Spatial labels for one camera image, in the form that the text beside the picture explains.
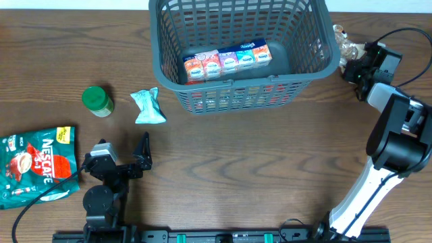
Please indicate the orange tissue multipack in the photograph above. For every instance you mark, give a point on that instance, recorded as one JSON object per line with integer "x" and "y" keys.
{"x": 210, "y": 65}

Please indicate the beige brown snack bag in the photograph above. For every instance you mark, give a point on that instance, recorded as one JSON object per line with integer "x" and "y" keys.
{"x": 349, "y": 51}

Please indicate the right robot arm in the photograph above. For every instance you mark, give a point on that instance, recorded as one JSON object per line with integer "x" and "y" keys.
{"x": 399, "y": 145}

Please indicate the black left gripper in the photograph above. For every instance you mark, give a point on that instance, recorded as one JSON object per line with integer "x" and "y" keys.
{"x": 142, "y": 160}

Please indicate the light green snack packet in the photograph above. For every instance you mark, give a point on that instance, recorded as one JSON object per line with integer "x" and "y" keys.
{"x": 150, "y": 112}

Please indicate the grey plastic basket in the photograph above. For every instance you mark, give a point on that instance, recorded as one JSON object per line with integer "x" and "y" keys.
{"x": 299, "y": 34}

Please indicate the green lid jar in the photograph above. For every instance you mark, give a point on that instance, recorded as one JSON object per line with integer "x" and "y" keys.
{"x": 97, "y": 101}

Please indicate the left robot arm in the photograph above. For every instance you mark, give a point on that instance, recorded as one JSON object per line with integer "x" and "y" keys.
{"x": 105, "y": 204}

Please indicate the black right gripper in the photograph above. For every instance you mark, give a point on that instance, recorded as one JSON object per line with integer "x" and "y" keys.
{"x": 353, "y": 71}

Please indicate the green Nescafe coffee bag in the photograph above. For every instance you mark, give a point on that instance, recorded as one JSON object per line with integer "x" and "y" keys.
{"x": 33, "y": 162}

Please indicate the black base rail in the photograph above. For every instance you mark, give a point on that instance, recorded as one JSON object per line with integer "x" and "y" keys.
{"x": 288, "y": 234}

